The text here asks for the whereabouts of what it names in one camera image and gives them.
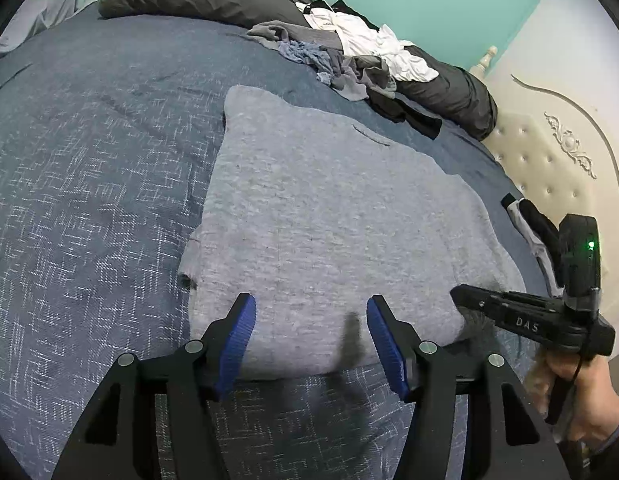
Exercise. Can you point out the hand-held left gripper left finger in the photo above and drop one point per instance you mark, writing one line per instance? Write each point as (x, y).
(237, 340)

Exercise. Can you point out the grey crumpled garment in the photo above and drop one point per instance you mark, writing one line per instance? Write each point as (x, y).
(364, 77)

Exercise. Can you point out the bed with blue sheet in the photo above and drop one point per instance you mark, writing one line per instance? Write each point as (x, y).
(89, 210)

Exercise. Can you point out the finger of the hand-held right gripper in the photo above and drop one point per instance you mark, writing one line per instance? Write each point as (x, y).
(477, 302)

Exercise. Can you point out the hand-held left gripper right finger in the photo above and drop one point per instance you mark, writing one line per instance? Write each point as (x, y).
(387, 345)

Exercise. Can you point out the blue-grey crumpled cloth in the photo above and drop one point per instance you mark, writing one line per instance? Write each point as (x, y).
(309, 57)

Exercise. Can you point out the person's right hand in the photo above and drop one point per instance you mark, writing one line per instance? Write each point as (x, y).
(597, 390)

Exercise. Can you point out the cream tufted headboard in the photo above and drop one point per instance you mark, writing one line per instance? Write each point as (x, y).
(539, 160)

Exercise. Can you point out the person's right forearm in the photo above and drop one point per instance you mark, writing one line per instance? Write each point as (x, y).
(612, 430)

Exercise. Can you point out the grey sweatshirt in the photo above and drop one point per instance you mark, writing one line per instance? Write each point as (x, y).
(329, 220)

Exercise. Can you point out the white t-shirt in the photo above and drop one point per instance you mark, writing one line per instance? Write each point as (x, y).
(374, 45)

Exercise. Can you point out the light grey blanket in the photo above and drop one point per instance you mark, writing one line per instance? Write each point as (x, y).
(34, 20)

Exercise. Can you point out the black and grey garment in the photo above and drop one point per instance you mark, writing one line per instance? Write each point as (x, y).
(537, 230)

